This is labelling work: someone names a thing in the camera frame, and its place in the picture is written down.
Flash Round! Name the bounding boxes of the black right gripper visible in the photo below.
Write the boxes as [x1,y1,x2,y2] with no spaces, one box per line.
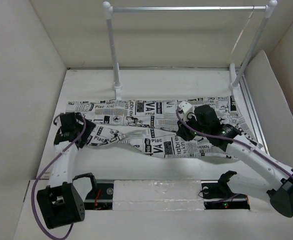
[175,113,209,142]

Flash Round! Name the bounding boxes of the newspaper print trousers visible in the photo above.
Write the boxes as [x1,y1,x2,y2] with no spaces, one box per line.
[64,95,265,161]

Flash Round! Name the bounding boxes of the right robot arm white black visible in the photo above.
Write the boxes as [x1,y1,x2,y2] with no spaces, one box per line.
[176,101,293,218]

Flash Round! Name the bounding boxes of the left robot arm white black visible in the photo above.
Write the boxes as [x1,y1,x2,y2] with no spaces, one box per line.
[36,112,98,229]

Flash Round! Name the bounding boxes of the white clothes rack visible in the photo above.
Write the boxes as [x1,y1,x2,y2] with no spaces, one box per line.
[102,0,278,100]

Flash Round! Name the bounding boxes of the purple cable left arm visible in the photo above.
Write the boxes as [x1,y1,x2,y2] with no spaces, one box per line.
[31,117,88,240]

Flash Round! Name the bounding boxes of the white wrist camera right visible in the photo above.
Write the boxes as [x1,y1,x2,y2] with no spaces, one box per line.
[177,101,194,122]

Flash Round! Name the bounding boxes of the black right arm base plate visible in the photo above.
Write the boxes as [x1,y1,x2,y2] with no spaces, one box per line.
[198,180,251,210]

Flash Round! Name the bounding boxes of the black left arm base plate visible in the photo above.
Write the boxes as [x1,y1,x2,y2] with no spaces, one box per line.
[84,179,114,211]

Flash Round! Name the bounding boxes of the beige wire clothes hanger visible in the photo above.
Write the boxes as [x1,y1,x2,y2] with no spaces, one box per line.
[228,11,254,61]

